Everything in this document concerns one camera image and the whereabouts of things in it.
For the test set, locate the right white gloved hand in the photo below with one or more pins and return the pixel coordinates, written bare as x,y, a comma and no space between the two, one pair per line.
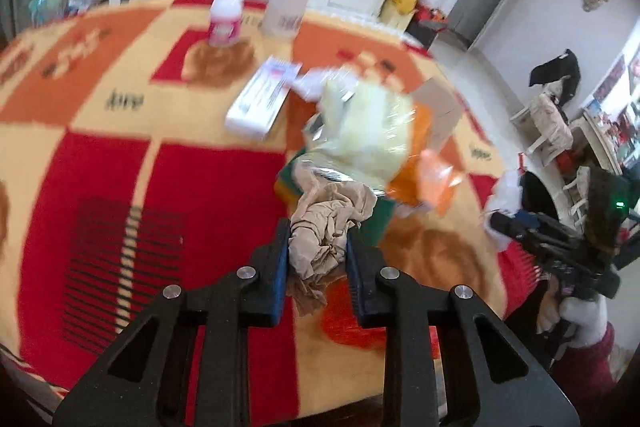
589,317

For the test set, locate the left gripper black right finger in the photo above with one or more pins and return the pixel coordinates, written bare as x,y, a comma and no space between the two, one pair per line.
449,359

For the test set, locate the orange yellow snack bag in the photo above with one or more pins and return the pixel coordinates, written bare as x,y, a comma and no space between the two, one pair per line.
378,136

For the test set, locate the red orange patterned blanket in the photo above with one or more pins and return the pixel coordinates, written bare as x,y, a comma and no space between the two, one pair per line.
118,177

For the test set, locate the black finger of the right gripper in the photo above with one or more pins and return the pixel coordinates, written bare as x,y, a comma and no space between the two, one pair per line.
538,222
531,240

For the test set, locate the beige tissue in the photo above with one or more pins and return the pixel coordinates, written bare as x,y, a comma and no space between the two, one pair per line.
319,228

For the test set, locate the black gift box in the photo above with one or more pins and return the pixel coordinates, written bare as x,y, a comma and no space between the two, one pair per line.
425,31

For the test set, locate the white blue medicine box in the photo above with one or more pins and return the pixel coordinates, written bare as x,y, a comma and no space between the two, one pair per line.
258,105

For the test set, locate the clear white plastic wrapper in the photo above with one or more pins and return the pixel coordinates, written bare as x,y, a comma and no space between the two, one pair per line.
309,86

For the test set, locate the white pink pill bottle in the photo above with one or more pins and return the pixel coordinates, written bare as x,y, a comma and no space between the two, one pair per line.
225,22

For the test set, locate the red plastic bag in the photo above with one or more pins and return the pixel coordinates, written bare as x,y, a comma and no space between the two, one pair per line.
338,321

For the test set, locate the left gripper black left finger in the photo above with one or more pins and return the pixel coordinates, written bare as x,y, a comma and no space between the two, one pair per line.
184,359

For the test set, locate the brown paper cup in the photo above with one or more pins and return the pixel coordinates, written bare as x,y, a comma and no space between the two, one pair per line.
446,110

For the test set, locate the white sponge block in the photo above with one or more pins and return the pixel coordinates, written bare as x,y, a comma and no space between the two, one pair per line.
506,198

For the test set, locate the white chair with black jacket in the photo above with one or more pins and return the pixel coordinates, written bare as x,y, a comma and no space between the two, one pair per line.
558,80

